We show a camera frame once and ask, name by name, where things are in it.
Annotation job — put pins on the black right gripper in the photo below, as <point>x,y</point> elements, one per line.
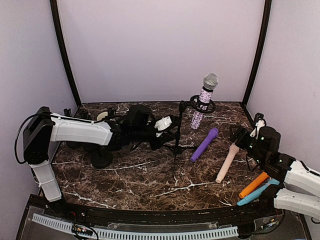
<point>244,132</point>

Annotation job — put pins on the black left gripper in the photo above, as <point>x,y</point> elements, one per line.
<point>165,138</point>

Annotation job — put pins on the pink toy microphone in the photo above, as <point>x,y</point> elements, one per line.
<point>233,150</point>

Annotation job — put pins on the purple toy microphone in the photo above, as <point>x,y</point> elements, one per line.
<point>213,133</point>

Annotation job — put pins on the black round-base purple mic stand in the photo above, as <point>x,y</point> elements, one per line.
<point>111,113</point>

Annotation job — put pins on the silver glitter microphone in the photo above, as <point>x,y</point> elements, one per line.
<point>210,82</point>

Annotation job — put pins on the orange toy microphone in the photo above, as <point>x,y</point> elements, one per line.
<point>253,185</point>

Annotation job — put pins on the black round-base pink mic stand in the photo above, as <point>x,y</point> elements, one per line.
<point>101,158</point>

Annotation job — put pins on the blue toy microphone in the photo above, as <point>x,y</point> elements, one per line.
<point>256,193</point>

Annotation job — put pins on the black round-base orange mic stand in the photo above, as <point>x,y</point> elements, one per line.
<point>67,112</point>

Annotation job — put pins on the black round-base blue mic stand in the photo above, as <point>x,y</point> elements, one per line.
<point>86,116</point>

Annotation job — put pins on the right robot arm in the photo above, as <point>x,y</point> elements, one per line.
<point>299,185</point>

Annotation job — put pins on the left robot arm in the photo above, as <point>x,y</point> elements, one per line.
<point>103,136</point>

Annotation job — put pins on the cream ceramic mug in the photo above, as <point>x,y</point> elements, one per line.
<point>103,116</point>

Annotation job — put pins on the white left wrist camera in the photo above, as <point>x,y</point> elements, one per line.
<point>165,124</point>

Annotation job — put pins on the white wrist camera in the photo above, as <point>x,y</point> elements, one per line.
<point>165,124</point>
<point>258,123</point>

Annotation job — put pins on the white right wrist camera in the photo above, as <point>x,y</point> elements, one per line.
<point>258,123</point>

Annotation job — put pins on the black front frame rail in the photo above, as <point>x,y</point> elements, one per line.
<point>97,216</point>

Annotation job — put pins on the black right corner post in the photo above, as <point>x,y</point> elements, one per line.
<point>258,52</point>

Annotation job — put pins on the black corner post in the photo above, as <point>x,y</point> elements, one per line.
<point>258,52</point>
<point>63,52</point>

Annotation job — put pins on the white slotted cable duct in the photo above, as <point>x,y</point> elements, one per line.
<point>121,231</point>

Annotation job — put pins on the black left corner post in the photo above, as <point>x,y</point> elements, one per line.
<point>63,52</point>

